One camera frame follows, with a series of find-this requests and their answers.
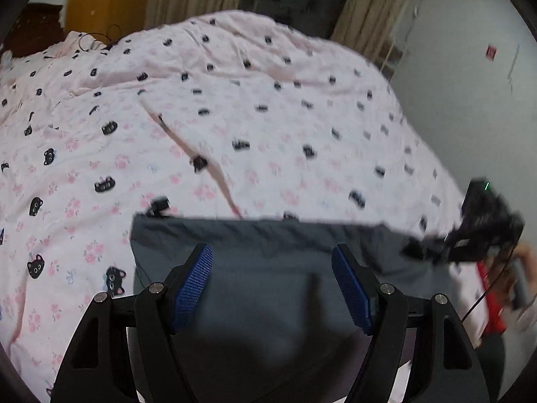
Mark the purple grey hooded jacket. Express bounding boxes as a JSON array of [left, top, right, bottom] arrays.
[[127, 211, 459, 403]]

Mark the person right hand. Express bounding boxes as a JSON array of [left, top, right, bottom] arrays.
[[491, 243, 536, 310]]

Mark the red basketball jersey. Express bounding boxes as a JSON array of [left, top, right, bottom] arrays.
[[477, 262, 507, 336]]

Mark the white shelf rack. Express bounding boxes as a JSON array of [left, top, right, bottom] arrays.
[[375, 37, 408, 81]]

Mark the beige right curtain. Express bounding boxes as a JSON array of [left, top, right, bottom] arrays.
[[331, 0, 406, 62]]

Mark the pink cat print duvet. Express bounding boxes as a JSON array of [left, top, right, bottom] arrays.
[[1, 11, 462, 402]]

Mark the dark wooden headboard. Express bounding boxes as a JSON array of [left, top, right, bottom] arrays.
[[3, 3, 65, 57]]

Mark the orange wooden wardrobe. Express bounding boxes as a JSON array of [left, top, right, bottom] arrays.
[[65, 0, 147, 42]]

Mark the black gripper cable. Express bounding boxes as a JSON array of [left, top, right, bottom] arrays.
[[460, 242, 519, 324]]

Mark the red wall sticker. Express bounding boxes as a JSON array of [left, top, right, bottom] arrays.
[[485, 45, 497, 61]]

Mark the black cable on bed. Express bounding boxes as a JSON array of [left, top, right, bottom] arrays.
[[77, 24, 123, 54]]

